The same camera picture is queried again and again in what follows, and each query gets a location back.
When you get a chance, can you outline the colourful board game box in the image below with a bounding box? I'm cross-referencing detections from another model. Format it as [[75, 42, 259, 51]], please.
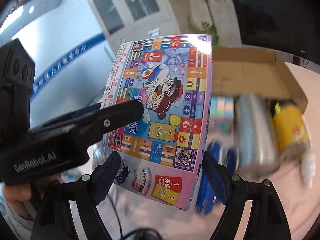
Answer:
[[92, 34, 213, 210]]

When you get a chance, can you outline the person's left hand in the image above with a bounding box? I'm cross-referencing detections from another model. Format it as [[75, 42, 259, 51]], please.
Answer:
[[0, 172, 63, 218]]

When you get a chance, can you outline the blue plastic box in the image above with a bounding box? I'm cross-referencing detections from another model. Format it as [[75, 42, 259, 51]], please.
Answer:
[[195, 141, 236, 215]]

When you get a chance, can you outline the silver metal can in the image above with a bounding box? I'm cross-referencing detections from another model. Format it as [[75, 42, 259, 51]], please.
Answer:
[[235, 93, 280, 180]]

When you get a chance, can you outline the yellow label can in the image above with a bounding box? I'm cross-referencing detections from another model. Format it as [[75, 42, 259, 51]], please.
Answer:
[[270, 100, 311, 161]]

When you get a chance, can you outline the grey metal filing cabinet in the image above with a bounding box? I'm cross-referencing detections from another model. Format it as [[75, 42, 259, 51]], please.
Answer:
[[87, 0, 180, 52]]

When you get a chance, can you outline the pastel puzzle cube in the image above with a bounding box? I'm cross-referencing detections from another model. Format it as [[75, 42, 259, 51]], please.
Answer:
[[209, 96, 234, 134]]

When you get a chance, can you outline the shallow cardboard tray box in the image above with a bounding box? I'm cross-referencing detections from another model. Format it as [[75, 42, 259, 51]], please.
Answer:
[[212, 47, 308, 113]]

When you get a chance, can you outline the black monitor screen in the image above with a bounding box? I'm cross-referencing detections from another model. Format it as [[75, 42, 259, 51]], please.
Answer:
[[232, 0, 319, 64]]

